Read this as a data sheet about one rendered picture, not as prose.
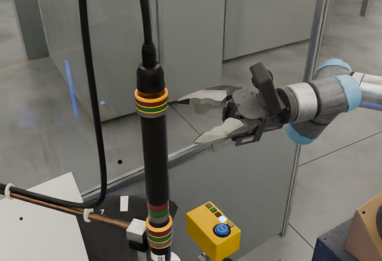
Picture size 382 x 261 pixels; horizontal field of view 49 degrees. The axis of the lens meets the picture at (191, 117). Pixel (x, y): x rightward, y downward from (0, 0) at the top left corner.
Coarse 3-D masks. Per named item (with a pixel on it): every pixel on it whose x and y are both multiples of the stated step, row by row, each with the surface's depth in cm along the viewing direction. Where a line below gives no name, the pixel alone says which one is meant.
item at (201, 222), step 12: (204, 204) 138; (192, 216) 134; (204, 216) 134; (192, 228) 134; (204, 228) 130; (204, 240) 130; (216, 240) 126; (228, 240) 127; (216, 252) 126; (228, 252) 130
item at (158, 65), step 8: (144, 48) 50; (152, 48) 50; (144, 56) 51; (152, 56) 51; (144, 64) 51; (152, 64) 51; (160, 64) 53; (136, 72) 52; (144, 72) 51; (152, 72) 51; (160, 72) 52; (144, 80) 52; (152, 80) 51; (160, 80) 52; (144, 88) 52; (152, 88) 52; (160, 88) 53; (152, 248) 69; (160, 248) 69; (168, 248) 70; (152, 256) 71; (160, 256) 70; (168, 256) 71
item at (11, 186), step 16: (80, 0) 50; (144, 0) 47; (80, 16) 51; (144, 16) 48; (144, 32) 49; (96, 96) 58; (96, 112) 59; (96, 128) 61; (16, 192) 76; (32, 192) 76; (80, 208) 72
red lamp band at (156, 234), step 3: (171, 225) 67; (147, 228) 67; (171, 228) 67; (147, 231) 67; (150, 231) 66; (153, 231) 66; (162, 231) 66; (165, 231) 66; (168, 231) 67; (150, 234) 67; (153, 234) 66; (156, 234) 66; (159, 234) 66; (162, 234) 66; (165, 234) 67
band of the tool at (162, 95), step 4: (164, 88) 55; (136, 92) 54; (140, 92) 56; (160, 92) 57; (164, 92) 56; (136, 96) 53; (140, 96) 56; (144, 96) 57; (148, 96) 57; (152, 96) 57; (156, 96) 57; (160, 96) 57; (164, 96) 53; (140, 100) 53; (144, 100) 53; (148, 100) 53; (152, 100) 53; (156, 100) 53; (160, 100) 53; (144, 112) 54; (156, 112) 54
